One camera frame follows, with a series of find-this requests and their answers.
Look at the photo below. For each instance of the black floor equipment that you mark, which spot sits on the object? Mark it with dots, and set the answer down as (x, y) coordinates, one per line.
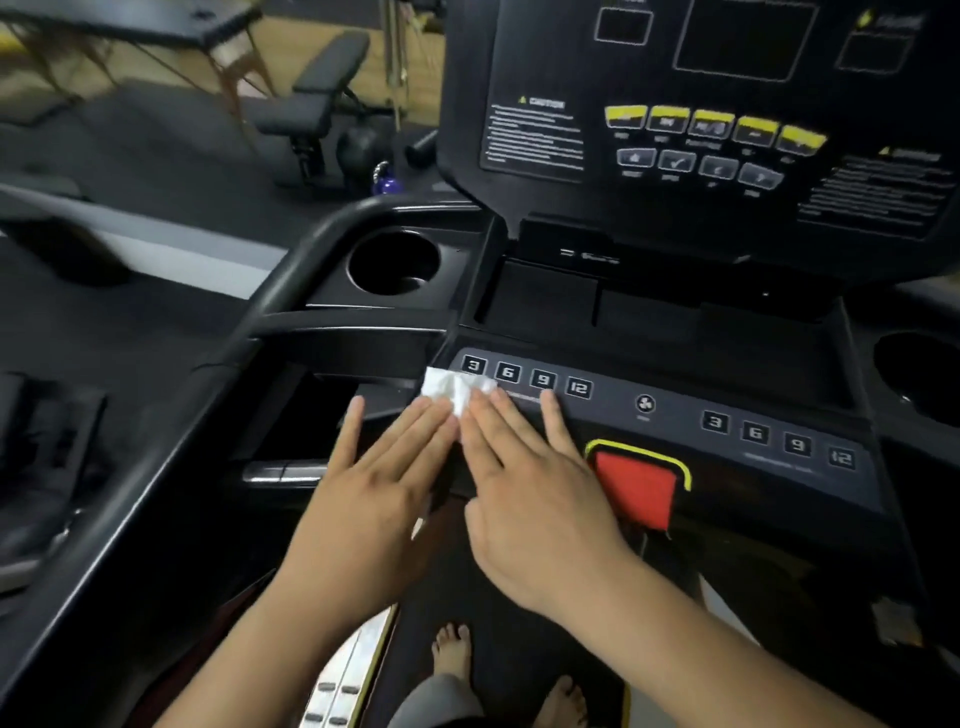
(45, 465)

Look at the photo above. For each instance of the black medicine ball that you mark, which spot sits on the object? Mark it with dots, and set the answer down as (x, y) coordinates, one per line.
(360, 150)

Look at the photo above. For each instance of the person's left foot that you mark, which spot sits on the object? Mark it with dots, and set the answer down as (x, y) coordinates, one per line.
(452, 651)

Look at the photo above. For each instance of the wooden ladder frame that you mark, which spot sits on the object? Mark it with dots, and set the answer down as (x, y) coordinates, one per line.
(392, 52)

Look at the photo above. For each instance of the black weight bench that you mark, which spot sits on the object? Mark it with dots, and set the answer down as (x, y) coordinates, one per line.
(330, 64)

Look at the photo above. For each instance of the person's left hand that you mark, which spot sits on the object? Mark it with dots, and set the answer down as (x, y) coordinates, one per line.
(367, 510)

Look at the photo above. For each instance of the black massage table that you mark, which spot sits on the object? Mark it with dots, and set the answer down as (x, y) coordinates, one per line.
(150, 19)

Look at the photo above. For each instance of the person's grey trousers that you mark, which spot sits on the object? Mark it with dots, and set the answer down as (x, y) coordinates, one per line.
(435, 705)

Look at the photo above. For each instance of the black treadmill console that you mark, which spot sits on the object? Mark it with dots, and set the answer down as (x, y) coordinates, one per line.
(187, 450)
(862, 97)

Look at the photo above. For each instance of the white wet wipe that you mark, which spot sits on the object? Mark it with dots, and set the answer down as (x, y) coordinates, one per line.
(450, 386)

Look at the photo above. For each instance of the person's right hand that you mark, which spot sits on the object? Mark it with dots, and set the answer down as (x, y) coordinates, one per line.
(540, 517)

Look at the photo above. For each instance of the red emergency stop button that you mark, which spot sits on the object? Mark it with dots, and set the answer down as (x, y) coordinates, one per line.
(637, 487)

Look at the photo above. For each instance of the black foam roller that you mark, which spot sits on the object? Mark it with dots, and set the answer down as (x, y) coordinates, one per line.
(421, 148)

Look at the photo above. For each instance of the grey treadmill keypad control panel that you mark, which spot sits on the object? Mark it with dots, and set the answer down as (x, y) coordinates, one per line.
(750, 465)

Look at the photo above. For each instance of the purple kettlebell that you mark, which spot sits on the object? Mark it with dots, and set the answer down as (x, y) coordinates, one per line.
(388, 182)

